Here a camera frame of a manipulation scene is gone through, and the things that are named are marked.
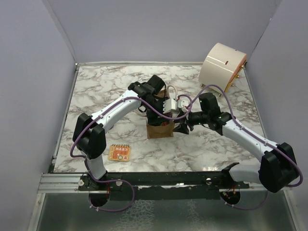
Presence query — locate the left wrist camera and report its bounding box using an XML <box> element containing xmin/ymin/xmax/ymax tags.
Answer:
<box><xmin>163</xmin><ymin>98</ymin><xmax>178</xmax><ymax>114</ymax></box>

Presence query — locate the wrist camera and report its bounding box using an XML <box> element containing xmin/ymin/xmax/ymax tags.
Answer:
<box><xmin>177</xmin><ymin>98</ymin><xmax>191</xmax><ymax>113</ymax></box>
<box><xmin>163</xmin><ymin>98</ymin><xmax>178</xmax><ymax>114</ymax></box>

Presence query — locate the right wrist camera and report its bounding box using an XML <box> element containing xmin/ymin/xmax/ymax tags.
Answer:
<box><xmin>177</xmin><ymin>98</ymin><xmax>191</xmax><ymax>113</ymax></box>

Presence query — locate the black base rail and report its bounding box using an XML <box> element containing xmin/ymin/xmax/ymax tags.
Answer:
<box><xmin>78</xmin><ymin>171</ymin><xmax>249</xmax><ymax>201</ymax></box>

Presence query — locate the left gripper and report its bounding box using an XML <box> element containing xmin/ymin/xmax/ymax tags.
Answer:
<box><xmin>143</xmin><ymin>98</ymin><xmax>169</xmax><ymax>127</ymax></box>

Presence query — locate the orange spiral notebook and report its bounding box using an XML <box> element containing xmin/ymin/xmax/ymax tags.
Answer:
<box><xmin>108</xmin><ymin>144</ymin><xmax>131</xmax><ymax>162</ymax></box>

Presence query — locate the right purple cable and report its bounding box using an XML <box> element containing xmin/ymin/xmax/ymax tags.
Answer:
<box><xmin>184</xmin><ymin>84</ymin><xmax>303</xmax><ymax>187</ymax></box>

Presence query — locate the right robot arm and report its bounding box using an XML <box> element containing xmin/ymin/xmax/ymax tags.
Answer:
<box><xmin>174</xmin><ymin>92</ymin><xmax>300</xmax><ymax>193</ymax></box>

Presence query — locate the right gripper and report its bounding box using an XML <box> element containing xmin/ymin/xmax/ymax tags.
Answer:
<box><xmin>172</xmin><ymin>109</ymin><xmax>209</xmax><ymax>134</ymax></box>

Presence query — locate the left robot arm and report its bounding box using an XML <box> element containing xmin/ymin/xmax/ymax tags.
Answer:
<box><xmin>70</xmin><ymin>75</ymin><xmax>170</xmax><ymax>190</ymax></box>

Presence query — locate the canvas tote bag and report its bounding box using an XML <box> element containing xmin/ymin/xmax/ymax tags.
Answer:
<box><xmin>134</xmin><ymin>85</ymin><xmax>180</xmax><ymax>140</ymax></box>

